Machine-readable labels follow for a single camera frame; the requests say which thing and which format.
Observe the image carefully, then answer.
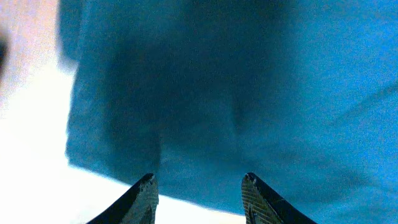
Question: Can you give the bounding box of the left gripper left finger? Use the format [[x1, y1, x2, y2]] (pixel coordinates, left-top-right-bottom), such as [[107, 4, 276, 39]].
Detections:
[[87, 173, 159, 224]]

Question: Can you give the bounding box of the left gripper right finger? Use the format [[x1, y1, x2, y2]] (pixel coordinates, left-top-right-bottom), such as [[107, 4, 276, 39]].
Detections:
[[241, 172, 317, 224]]

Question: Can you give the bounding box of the navy blue t-shirt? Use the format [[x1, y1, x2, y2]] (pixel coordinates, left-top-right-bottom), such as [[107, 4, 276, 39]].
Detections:
[[58, 0, 397, 223]]

